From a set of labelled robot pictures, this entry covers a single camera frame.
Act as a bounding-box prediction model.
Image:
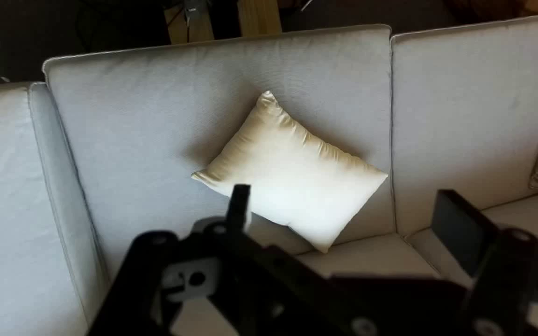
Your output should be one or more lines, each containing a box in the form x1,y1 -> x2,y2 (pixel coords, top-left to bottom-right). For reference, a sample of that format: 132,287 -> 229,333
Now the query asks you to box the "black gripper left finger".
224,182 -> 254,236

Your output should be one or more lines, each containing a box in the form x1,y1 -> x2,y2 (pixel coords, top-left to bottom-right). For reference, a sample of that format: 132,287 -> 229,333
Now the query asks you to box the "small cream pillow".
190,89 -> 390,253

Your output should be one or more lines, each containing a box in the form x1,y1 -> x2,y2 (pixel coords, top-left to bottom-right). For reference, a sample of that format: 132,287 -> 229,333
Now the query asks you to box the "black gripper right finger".
429,188 -> 502,279

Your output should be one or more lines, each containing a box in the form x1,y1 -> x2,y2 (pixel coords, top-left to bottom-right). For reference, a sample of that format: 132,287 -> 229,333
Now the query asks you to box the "grey fabric sofa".
0,10 -> 538,336

